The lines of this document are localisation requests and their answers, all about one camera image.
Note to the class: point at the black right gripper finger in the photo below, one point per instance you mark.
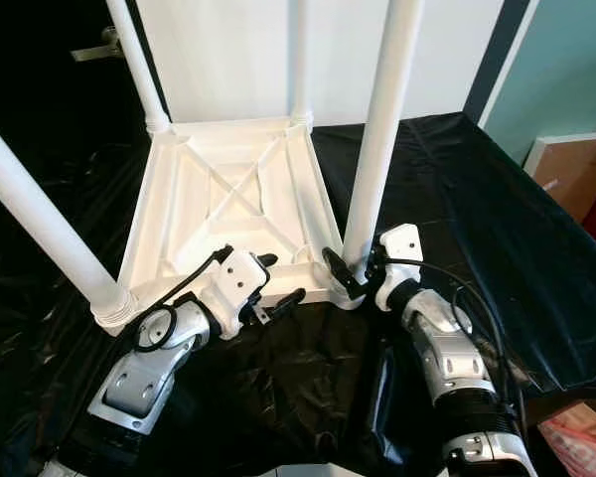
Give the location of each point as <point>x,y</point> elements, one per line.
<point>341,271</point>

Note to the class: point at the white plastic table top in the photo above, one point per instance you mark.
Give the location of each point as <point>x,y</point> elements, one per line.
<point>238,219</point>

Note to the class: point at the white plastic table leg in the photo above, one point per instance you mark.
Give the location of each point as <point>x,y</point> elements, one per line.
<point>50,219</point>
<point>382,129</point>
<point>139,60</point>
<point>300,60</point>

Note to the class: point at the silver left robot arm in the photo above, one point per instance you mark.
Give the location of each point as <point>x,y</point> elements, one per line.
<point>149,383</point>

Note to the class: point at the black plastic table cover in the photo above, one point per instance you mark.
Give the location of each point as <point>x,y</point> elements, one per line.
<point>318,397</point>

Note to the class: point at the red object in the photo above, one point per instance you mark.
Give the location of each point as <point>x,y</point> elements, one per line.
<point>586,447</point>

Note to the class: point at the black door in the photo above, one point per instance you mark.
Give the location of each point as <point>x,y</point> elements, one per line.
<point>40,70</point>

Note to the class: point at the dark grey window frame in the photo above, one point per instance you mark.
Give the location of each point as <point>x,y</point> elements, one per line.
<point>497,60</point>

